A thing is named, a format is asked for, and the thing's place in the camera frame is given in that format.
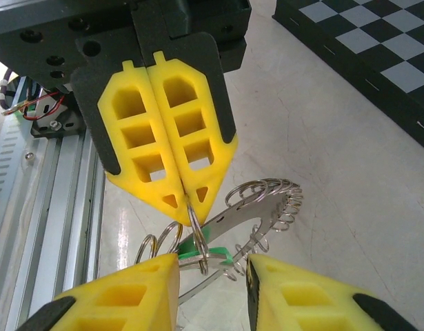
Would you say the perforated cable duct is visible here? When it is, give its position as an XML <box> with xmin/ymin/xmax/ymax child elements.
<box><xmin>0</xmin><ymin>130</ymin><xmax>30</xmax><ymax>249</ymax></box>

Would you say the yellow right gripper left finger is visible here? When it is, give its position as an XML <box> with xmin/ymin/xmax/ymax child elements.
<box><xmin>23</xmin><ymin>253</ymin><xmax>181</xmax><ymax>331</ymax></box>

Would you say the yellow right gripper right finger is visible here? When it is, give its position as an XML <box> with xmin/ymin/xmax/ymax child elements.
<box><xmin>245</xmin><ymin>253</ymin><xmax>420</xmax><ymax>331</ymax></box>

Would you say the key with green tag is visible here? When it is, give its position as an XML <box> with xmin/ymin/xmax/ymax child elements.
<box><xmin>176</xmin><ymin>223</ymin><xmax>234</xmax><ymax>267</ymax></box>

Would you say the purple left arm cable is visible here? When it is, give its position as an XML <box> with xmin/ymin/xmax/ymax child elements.
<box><xmin>0</xmin><ymin>68</ymin><xmax>14</xmax><ymax>112</ymax></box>

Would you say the black grey chessboard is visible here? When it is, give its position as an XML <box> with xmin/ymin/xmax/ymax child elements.
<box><xmin>272</xmin><ymin>0</ymin><xmax>424</xmax><ymax>155</ymax></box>

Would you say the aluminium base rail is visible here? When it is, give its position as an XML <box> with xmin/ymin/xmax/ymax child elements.
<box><xmin>0</xmin><ymin>75</ymin><xmax>108</xmax><ymax>331</ymax></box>

